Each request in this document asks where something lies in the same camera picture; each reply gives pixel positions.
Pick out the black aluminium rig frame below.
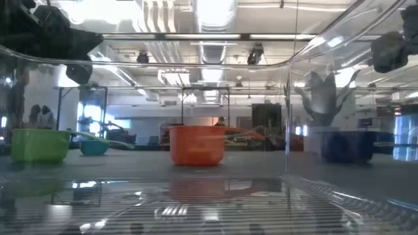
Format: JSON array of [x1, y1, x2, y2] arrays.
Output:
[[101, 31, 418, 42]]

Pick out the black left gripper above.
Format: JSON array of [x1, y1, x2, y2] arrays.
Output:
[[0, 0, 105, 86]]

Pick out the clear plastic basket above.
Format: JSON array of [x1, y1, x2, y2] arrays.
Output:
[[0, 0, 418, 235]]

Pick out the teal measuring cup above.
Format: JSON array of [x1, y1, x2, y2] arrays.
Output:
[[79, 139, 135, 157]]

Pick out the orange measuring cup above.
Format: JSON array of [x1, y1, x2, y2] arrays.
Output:
[[168, 125, 266, 166]]

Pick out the succulent in white pot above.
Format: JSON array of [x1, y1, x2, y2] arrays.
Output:
[[293, 69, 361, 154]]

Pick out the green measuring cup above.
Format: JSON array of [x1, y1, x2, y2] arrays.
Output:
[[10, 127, 110, 163]]

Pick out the purple measuring cup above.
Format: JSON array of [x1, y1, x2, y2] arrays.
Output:
[[320, 130, 396, 165]]

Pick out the black background cabinet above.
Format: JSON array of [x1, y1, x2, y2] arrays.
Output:
[[251, 103, 283, 144]]

